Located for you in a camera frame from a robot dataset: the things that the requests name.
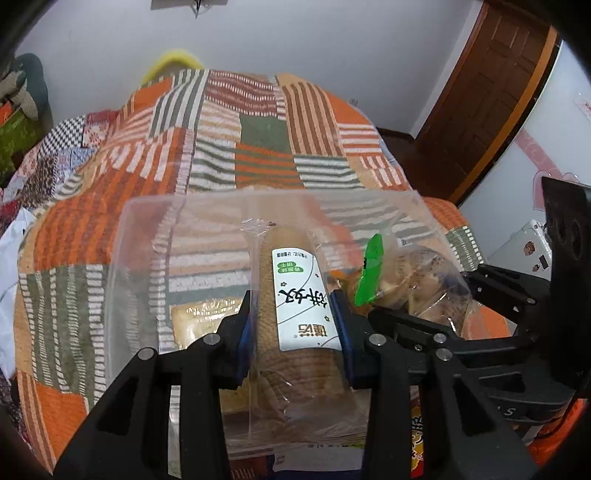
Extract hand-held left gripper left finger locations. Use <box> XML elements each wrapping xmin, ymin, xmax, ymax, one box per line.
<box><xmin>53</xmin><ymin>290</ymin><xmax>253</xmax><ymax>480</ymax></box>

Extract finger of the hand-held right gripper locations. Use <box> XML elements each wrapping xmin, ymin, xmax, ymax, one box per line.
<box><xmin>368</xmin><ymin>306</ymin><xmax>555</xmax><ymax>370</ymax></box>
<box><xmin>461</xmin><ymin>264</ymin><xmax>552</xmax><ymax>326</ymax></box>

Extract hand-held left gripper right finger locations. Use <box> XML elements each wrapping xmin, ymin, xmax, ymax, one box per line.
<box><xmin>329</xmin><ymin>290</ymin><xmax>541</xmax><ymax>480</ymax></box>

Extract clear snack bag green label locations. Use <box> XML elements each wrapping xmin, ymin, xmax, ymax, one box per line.
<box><xmin>331</xmin><ymin>233</ymin><xmax>477</xmax><ymax>334</ymax></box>

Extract tan biscuit packet white label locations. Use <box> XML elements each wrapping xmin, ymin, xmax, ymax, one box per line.
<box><xmin>221</xmin><ymin>219</ymin><xmax>371</xmax><ymax>459</ymax></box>

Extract clear plastic zip bag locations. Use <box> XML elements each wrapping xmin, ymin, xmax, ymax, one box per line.
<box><xmin>95</xmin><ymin>188</ymin><xmax>478</xmax><ymax>480</ymax></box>

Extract white appliance with stickers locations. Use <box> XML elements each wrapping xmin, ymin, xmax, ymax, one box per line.
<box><xmin>486</xmin><ymin>219</ymin><xmax>556</xmax><ymax>283</ymax></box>

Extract cream flat snack packet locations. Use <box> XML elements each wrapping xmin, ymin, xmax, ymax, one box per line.
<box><xmin>168</xmin><ymin>298</ymin><xmax>246</xmax><ymax>357</ymax></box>

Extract orange red snack packet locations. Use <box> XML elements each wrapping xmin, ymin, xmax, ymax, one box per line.
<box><xmin>408</xmin><ymin>401</ymin><xmax>440</xmax><ymax>480</ymax></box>

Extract white printed snack packet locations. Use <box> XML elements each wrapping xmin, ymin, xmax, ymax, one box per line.
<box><xmin>228</xmin><ymin>440</ymin><xmax>370</xmax><ymax>480</ymax></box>

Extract white cabinet pink stickers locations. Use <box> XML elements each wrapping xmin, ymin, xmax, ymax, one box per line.
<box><xmin>456</xmin><ymin>41</ymin><xmax>591</xmax><ymax>289</ymax></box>

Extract brown wooden door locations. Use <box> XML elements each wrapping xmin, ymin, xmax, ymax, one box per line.
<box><xmin>405</xmin><ymin>0</ymin><xmax>563</xmax><ymax>207</ymax></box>

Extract orange striped patchwork blanket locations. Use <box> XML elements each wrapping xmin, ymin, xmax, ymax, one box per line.
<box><xmin>13</xmin><ymin>68</ymin><xmax>525</xmax><ymax>474</ymax></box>

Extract white cloth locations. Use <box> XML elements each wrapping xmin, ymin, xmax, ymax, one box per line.
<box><xmin>0</xmin><ymin>207</ymin><xmax>37</xmax><ymax>380</ymax></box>

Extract houndstooth floral quilt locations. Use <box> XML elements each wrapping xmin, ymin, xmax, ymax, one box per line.
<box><xmin>0</xmin><ymin>110</ymin><xmax>122</xmax><ymax>223</ymax></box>

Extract yellow pillow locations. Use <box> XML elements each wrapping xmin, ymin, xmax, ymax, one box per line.
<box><xmin>140</xmin><ymin>48</ymin><xmax>207</xmax><ymax>88</ymax></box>

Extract green patterned cloth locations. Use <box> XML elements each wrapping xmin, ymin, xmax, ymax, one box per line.
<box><xmin>0</xmin><ymin>107</ymin><xmax>43</xmax><ymax>186</ymax></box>

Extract grey stuffed toy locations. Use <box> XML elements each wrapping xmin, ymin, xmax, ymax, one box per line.
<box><xmin>0</xmin><ymin>52</ymin><xmax>51</xmax><ymax>121</ymax></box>

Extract dark wall fixture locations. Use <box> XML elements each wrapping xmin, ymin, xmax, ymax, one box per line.
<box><xmin>151</xmin><ymin>0</ymin><xmax>242</xmax><ymax>20</ymax></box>

